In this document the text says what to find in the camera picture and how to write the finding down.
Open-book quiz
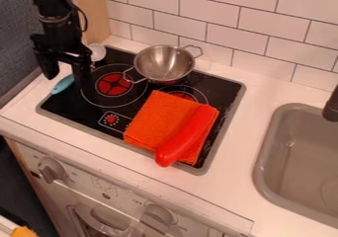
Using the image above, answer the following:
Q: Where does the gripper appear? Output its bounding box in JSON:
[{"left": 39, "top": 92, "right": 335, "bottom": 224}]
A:
[{"left": 28, "top": 32, "right": 96, "bottom": 97}]

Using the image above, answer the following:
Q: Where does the orange cloth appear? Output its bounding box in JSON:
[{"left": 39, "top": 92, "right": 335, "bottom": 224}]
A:
[{"left": 123, "top": 89, "right": 221, "bottom": 166}]

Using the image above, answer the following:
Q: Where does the toy stove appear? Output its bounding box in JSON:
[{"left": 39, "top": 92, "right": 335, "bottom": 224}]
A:
[{"left": 36, "top": 44, "right": 249, "bottom": 177}]

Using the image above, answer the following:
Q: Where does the silver pot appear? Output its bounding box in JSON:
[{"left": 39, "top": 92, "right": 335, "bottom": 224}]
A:
[{"left": 121, "top": 43, "right": 206, "bottom": 86}]

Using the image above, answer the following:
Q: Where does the red toy sausage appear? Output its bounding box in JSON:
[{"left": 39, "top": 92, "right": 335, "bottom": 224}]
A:
[{"left": 154, "top": 104, "right": 217, "bottom": 168}]

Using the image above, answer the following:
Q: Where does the toy sink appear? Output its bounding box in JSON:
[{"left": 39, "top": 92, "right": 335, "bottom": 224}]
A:
[{"left": 252, "top": 102, "right": 338, "bottom": 229}]

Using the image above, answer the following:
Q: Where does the blue handled spoon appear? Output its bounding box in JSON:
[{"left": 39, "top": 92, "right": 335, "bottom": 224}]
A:
[{"left": 49, "top": 42, "right": 109, "bottom": 96}]

